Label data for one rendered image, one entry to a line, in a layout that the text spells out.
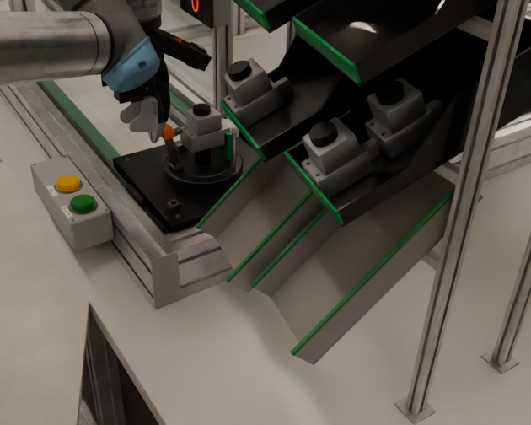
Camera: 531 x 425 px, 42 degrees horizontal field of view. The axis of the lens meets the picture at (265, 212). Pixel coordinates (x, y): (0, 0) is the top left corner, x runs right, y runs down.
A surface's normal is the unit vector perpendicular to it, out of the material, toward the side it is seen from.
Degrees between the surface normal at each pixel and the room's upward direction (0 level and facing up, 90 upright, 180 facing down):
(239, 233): 45
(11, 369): 0
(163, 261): 90
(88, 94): 0
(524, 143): 90
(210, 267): 90
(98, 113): 0
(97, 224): 90
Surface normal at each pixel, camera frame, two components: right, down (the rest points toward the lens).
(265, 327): 0.04, -0.82
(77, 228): 0.54, 0.50
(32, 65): 0.76, 0.59
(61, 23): 0.66, -0.52
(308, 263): -0.63, -0.43
